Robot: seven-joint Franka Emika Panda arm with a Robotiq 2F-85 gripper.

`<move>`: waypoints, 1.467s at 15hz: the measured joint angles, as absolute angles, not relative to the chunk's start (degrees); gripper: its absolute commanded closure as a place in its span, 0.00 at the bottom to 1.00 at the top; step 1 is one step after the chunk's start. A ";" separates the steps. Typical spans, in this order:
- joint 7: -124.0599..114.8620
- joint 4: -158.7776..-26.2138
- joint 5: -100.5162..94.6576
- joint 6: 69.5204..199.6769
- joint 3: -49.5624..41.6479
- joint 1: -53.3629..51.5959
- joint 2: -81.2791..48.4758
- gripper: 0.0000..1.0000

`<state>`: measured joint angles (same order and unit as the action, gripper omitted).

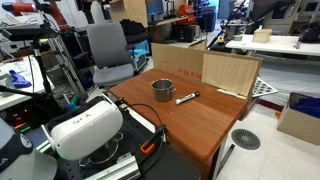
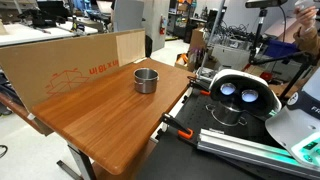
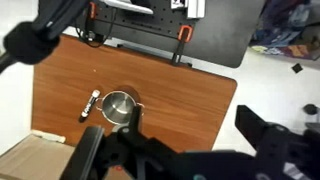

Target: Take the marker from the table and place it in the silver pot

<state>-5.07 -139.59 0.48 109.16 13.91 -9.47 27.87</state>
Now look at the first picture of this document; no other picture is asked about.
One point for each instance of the black and white Expo marker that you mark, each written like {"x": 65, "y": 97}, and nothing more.
{"x": 187, "y": 98}

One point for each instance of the red robot arm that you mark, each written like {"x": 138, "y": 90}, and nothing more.
{"x": 23, "y": 7}

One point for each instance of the silver metal pot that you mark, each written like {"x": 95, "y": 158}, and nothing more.
{"x": 162, "y": 92}

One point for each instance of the brown cardboard panel red print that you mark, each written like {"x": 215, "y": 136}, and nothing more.
{"x": 176, "y": 61}

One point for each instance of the orange clip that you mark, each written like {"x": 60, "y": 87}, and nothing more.
{"x": 147, "y": 148}

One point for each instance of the gray office chair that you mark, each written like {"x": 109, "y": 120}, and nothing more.
{"x": 108, "y": 50}

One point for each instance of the light wooden board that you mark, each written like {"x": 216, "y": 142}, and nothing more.
{"x": 230, "y": 73}

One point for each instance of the orange machine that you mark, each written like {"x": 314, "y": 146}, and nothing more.
{"x": 186, "y": 13}

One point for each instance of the white VR headset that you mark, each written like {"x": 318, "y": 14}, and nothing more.
{"x": 86, "y": 130}

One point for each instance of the round metal floor drain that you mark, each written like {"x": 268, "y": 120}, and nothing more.
{"x": 246, "y": 139}

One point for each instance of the checkered calibration board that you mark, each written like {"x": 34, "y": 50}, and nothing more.
{"x": 263, "y": 88}

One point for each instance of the small wooden box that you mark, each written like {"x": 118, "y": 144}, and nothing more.
{"x": 262, "y": 35}

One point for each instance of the black tripod pole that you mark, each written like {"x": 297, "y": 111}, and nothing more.
{"x": 42, "y": 71}

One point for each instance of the long white table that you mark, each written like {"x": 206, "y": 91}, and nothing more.
{"x": 280, "y": 44}

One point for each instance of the open cardboard box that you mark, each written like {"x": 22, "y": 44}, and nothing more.
{"x": 296, "y": 126}

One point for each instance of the blue cloth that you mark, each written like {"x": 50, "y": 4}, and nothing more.
{"x": 18, "y": 80}

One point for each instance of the blue bag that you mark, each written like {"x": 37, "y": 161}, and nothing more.
{"x": 308, "y": 106}

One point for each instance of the gray and black cap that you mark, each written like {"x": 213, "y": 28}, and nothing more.
{"x": 20, "y": 156}

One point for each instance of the aluminium extrusion rail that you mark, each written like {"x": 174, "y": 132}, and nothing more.
{"x": 115, "y": 170}

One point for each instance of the black camera bar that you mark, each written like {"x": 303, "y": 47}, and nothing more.
{"x": 28, "y": 33}

